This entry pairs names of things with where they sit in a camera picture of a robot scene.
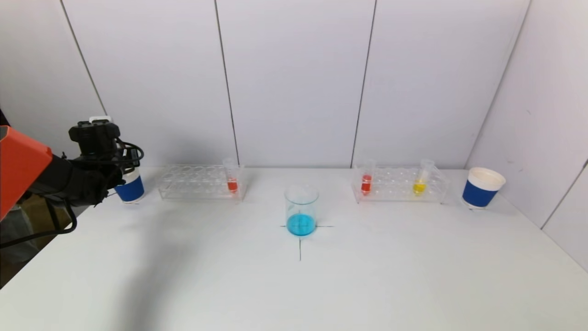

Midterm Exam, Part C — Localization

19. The clear glass beaker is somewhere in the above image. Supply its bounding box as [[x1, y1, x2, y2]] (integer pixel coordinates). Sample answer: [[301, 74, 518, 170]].
[[284, 184, 319, 237]]

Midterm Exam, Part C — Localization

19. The orange-red pigment test tube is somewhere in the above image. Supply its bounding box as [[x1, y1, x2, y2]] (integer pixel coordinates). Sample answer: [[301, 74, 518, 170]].
[[223, 158, 240, 194]]

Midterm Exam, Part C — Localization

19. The red pigment test tube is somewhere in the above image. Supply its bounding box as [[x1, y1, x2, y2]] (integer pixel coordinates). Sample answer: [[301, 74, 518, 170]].
[[358, 160, 376, 197]]

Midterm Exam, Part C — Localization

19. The clear acrylic test tube rack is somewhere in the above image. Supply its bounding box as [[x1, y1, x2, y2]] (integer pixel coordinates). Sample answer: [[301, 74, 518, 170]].
[[155, 165, 249, 201], [351, 165, 450, 205]]

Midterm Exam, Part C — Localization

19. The yellow pigment test tube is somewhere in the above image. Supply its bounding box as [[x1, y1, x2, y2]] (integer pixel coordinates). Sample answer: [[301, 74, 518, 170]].
[[412, 159, 435, 197]]

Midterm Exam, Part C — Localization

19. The blue white paper cup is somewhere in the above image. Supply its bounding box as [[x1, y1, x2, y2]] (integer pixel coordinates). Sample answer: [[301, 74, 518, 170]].
[[114, 167, 146, 204], [462, 167, 506, 210]]

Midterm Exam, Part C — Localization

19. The black metal stand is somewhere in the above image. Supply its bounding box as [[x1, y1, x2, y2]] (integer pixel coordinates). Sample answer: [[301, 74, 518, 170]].
[[46, 201, 63, 231]]

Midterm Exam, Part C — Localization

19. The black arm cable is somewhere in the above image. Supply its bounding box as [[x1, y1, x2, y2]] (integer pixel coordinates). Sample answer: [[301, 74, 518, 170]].
[[0, 140, 144, 249]]

